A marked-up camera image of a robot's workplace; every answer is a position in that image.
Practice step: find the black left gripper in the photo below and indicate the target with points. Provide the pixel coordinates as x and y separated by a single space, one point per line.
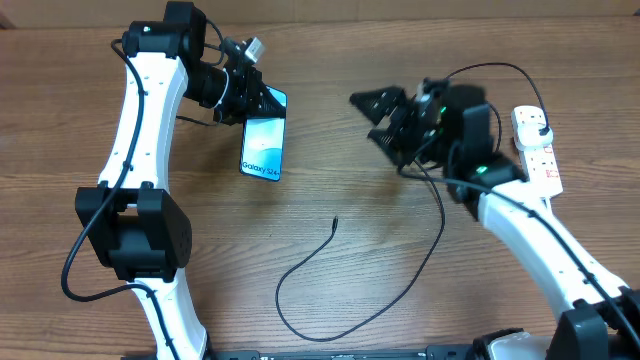
250 89

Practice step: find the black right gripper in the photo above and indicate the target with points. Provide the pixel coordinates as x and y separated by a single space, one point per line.
395 133

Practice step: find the blue Galaxy smartphone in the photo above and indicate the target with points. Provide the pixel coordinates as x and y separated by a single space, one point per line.
262 148

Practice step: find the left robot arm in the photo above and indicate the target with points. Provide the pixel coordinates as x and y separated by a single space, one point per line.
129 217

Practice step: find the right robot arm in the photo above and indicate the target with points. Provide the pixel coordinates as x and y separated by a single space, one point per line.
596 312

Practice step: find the white charger plug adapter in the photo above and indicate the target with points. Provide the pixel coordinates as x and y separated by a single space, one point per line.
529 136

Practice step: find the white power strip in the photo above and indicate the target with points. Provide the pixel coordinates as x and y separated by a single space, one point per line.
539 165

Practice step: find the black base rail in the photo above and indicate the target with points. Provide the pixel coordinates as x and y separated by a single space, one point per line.
432 352

